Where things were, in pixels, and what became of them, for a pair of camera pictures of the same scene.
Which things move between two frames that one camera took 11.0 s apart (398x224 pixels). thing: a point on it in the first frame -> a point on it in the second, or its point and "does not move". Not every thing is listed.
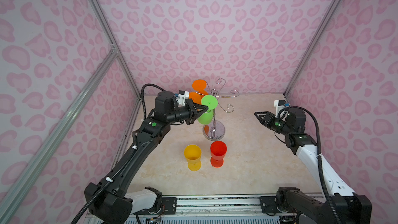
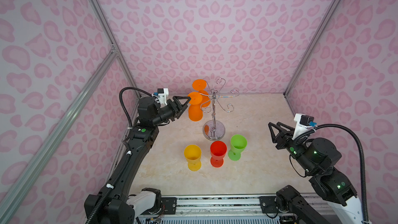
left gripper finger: x=198 y=108 -> x=178 y=98
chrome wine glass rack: x=216 y=130 does not move
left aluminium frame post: x=103 y=19 does not move
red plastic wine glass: x=218 y=150 does not move
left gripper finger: x=197 y=115 -> x=183 y=110
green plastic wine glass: x=211 y=102 -> x=238 y=144
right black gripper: x=268 y=115 -> x=286 y=136
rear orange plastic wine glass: x=200 y=85 does not move
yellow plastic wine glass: x=193 y=153 does not move
